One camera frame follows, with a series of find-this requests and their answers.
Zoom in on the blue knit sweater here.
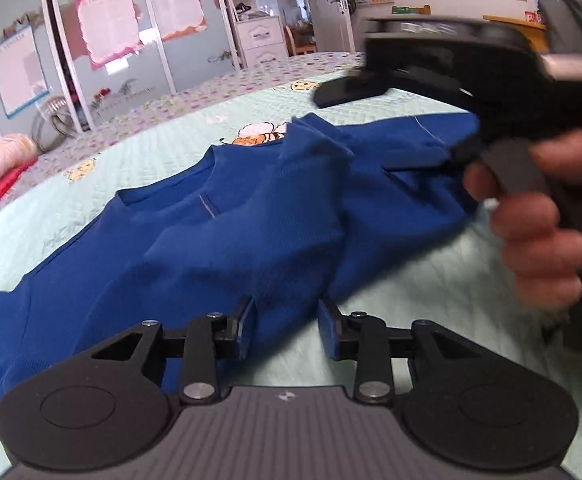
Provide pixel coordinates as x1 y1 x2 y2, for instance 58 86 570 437
0 113 477 400

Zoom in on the person's right hand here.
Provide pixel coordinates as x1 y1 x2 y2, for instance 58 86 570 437
463 130 582 311

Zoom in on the wooden desk with drawers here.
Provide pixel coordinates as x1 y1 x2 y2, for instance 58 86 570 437
483 14 549 53

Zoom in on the mint bee-print quilt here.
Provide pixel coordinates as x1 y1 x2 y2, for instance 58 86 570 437
0 76 582 478

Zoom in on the white door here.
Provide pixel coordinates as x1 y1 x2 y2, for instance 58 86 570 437
308 0 355 53

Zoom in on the white drawer cabinet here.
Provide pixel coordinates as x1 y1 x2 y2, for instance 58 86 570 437
236 16 289 68

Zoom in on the white electric fan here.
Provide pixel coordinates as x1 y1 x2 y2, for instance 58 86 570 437
30 96 76 153

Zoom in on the sliding glass wardrobe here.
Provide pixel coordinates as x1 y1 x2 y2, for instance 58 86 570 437
0 0 239 136

